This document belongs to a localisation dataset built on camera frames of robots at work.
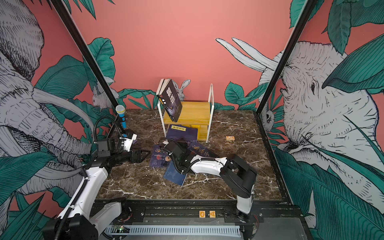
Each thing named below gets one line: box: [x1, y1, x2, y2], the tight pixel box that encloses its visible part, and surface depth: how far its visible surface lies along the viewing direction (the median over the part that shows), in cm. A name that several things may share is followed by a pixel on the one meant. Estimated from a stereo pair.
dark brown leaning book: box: [156, 78, 171, 104], surface depth 78 cm
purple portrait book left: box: [149, 144, 172, 168], surface depth 95 cm
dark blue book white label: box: [164, 161, 188, 186], surface depth 87 cm
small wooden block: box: [226, 136, 235, 141], surface depth 106 cm
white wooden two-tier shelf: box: [157, 83, 215, 143], surface depth 90 cm
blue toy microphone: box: [115, 104, 127, 129], surface depth 91 cm
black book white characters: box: [156, 79, 183, 123], surface depth 83 cm
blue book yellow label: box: [166, 124, 198, 143], surface depth 92 cm
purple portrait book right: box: [187, 141, 219, 158], surface depth 97 cm
